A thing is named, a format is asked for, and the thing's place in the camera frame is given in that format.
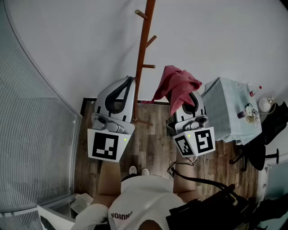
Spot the red-capped small bottle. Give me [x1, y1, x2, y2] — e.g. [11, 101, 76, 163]
[248, 85, 263, 97]

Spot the white round ball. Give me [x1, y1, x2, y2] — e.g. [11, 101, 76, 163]
[258, 96, 275, 113]

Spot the person's left forearm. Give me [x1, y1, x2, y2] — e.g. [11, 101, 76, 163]
[98, 159, 122, 196]

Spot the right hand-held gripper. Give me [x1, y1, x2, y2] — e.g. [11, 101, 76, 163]
[166, 89, 216, 158]

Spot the black office chair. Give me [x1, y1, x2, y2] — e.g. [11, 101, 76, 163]
[229, 101, 288, 173]

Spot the table with pale tablecloth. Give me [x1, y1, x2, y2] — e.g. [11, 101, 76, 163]
[201, 76, 263, 146]

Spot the wooden coat rack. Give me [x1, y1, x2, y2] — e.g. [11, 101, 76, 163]
[131, 0, 158, 126]

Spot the white box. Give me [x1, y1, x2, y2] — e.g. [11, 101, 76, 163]
[70, 192, 95, 214]

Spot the pink cloth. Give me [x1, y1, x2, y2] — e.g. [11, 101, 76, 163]
[141, 65, 203, 116]

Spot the person's right forearm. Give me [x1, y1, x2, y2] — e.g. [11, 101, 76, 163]
[172, 161, 197, 194]

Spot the black chest pack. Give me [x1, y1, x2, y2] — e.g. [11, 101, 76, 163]
[166, 183, 288, 230]

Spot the person's white shirt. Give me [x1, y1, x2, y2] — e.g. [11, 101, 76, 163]
[73, 174, 188, 230]

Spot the black cable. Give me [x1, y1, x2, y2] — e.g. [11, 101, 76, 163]
[166, 156, 236, 191]

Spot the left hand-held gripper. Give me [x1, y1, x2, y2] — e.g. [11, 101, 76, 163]
[87, 76, 137, 163]

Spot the frosted glass partition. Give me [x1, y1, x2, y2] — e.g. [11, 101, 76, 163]
[0, 0, 83, 216]

